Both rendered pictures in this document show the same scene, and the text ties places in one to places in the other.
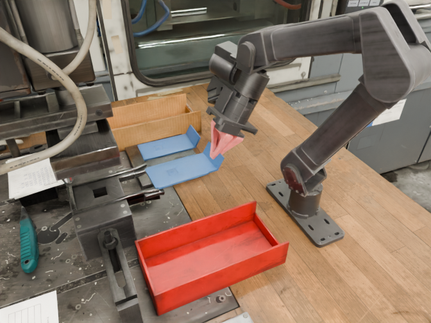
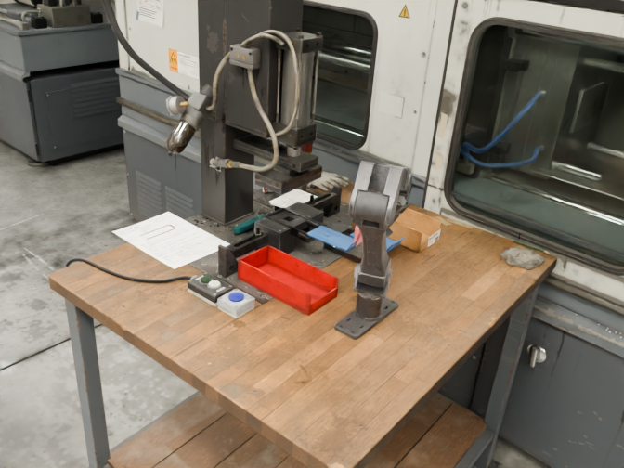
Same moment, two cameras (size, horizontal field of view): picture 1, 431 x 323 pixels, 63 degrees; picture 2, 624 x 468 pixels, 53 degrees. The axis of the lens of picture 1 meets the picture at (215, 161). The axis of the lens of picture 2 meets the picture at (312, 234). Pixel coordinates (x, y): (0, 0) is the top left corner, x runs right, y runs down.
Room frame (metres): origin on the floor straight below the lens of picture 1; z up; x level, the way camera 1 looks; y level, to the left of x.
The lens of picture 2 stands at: (-0.20, -1.26, 1.81)
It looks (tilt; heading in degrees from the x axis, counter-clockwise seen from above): 28 degrees down; 62
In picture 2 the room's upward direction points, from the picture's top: 4 degrees clockwise
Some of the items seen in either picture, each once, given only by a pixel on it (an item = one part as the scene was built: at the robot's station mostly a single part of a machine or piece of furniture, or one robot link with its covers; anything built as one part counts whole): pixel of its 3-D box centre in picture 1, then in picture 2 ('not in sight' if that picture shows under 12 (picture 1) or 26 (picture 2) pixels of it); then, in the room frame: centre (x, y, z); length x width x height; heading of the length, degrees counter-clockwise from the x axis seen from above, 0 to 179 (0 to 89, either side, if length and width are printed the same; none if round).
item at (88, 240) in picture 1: (99, 206); (289, 230); (0.52, 0.24, 0.94); 0.20 x 0.10 x 0.07; 25
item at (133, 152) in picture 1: (163, 160); (361, 244); (0.71, 0.13, 0.91); 0.17 x 0.16 x 0.02; 25
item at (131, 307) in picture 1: (127, 304); (230, 257); (0.30, 0.14, 0.95); 0.06 x 0.03 x 0.09; 25
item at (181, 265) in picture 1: (211, 252); (287, 278); (0.41, 0.01, 0.93); 0.25 x 0.12 x 0.06; 115
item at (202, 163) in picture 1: (184, 163); (336, 235); (0.58, 0.07, 1.00); 0.15 x 0.07 x 0.03; 117
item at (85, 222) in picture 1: (95, 190); (290, 217); (0.52, 0.24, 0.98); 0.20 x 0.10 x 0.01; 25
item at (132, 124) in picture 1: (152, 121); (396, 224); (0.87, 0.18, 0.93); 0.25 x 0.13 x 0.08; 115
